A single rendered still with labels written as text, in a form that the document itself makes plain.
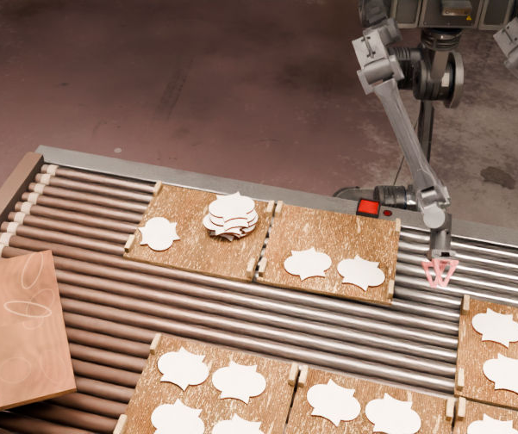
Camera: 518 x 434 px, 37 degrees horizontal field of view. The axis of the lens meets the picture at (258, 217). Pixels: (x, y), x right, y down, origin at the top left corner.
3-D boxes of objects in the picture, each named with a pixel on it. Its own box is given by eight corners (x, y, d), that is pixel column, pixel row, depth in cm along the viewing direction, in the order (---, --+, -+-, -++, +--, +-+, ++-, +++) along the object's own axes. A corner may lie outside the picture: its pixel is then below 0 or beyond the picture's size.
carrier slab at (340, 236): (277, 206, 260) (277, 202, 259) (400, 225, 254) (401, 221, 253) (256, 283, 235) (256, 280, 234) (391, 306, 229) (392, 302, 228)
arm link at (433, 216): (447, 186, 214) (418, 197, 217) (439, 179, 204) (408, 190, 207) (462, 226, 211) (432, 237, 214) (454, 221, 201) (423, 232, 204)
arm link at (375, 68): (379, 24, 202) (344, 40, 206) (399, 72, 205) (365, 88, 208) (393, 15, 244) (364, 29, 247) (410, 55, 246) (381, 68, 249)
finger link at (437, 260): (432, 286, 203) (433, 251, 204) (425, 287, 210) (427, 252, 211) (458, 288, 203) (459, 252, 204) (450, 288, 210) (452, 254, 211)
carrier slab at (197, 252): (159, 187, 266) (159, 183, 265) (275, 207, 259) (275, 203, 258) (123, 259, 241) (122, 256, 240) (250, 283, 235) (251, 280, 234)
